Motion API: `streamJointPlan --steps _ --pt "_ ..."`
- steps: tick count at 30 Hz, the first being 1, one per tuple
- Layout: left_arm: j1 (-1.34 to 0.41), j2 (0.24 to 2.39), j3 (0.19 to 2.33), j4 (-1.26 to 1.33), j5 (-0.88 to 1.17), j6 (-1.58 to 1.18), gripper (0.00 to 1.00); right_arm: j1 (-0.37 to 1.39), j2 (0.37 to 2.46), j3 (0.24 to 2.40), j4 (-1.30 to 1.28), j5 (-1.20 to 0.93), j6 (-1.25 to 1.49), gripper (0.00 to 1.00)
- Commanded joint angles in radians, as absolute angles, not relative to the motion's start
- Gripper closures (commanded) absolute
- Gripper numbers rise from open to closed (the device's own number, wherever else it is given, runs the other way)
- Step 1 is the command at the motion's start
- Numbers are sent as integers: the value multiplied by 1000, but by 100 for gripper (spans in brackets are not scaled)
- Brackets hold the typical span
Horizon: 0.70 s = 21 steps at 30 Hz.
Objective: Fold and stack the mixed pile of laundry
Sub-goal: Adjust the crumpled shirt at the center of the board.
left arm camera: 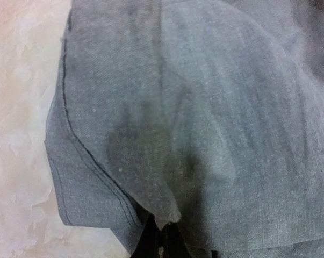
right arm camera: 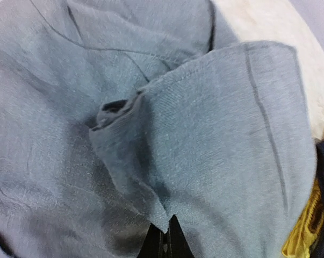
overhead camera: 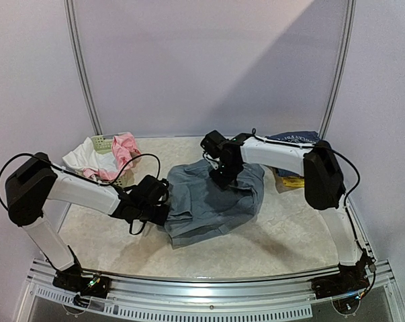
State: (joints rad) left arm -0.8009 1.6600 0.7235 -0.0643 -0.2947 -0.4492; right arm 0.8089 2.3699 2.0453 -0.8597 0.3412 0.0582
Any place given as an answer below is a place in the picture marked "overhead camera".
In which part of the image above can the grey garment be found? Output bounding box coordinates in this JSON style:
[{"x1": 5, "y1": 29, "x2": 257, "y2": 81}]
[{"x1": 164, "y1": 160, "x2": 265, "y2": 248}]

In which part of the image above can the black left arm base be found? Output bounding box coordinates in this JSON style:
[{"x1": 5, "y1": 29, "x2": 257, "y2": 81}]
[{"x1": 52, "y1": 258, "x2": 111, "y2": 299}]

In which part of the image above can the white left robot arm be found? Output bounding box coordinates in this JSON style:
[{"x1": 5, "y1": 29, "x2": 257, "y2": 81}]
[{"x1": 5, "y1": 152, "x2": 169, "y2": 291}]

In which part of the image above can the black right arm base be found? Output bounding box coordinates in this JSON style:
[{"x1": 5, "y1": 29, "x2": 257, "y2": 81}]
[{"x1": 310, "y1": 250, "x2": 376, "y2": 300}]

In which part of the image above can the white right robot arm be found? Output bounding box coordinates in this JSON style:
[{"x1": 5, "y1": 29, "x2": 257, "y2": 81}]
[{"x1": 200, "y1": 130, "x2": 369, "y2": 292}]

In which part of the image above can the beige perforated laundry basket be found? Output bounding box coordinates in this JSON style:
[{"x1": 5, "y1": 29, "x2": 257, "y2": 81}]
[{"x1": 77, "y1": 136, "x2": 114, "y2": 174}]

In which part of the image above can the yellow folded t-shirt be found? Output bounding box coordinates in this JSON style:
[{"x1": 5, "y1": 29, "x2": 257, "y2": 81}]
[{"x1": 281, "y1": 176, "x2": 305, "y2": 189}]

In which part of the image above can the pink garment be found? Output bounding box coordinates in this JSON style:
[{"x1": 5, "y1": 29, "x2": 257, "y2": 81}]
[{"x1": 83, "y1": 132, "x2": 141, "y2": 181}]

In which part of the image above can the white garment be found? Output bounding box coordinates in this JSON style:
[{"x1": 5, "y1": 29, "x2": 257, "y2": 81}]
[{"x1": 62, "y1": 137, "x2": 117, "y2": 172}]

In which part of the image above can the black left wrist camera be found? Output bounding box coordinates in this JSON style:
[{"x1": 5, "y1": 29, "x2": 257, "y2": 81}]
[{"x1": 132, "y1": 175, "x2": 169, "y2": 205}]

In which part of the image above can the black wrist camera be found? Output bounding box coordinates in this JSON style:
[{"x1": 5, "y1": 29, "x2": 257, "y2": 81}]
[
  {"x1": 200, "y1": 130, "x2": 228, "y2": 158},
  {"x1": 132, "y1": 175, "x2": 169, "y2": 205}
]

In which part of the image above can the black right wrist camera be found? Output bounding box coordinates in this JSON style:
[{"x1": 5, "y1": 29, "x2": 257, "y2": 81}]
[{"x1": 200, "y1": 130, "x2": 228, "y2": 158}]

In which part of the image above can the aluminium front rail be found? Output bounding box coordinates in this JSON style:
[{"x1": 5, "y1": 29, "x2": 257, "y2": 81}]
[{"x1": 16, "y1": 260, "x2": 405, "y2": 321}]

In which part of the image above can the right aluminium frame post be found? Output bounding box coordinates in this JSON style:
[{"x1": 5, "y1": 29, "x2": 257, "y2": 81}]
[{"x1": 318, "y1": 0, "x2": 356, "y2": 139}]

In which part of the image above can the aluminium frame post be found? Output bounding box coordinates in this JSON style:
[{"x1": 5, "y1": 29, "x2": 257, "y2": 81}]
[
  {"x1": 64, "y1": 0, "x2": 103, "y2": 135},
  {"x1": 318, "y1": 0, "x2": 356, "y2": 139}
]

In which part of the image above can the left aluminium frame post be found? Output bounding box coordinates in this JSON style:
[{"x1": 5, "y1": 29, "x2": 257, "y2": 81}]
[{"x1": 64, "y1": 0, "x2": 103, "y2": 135}]

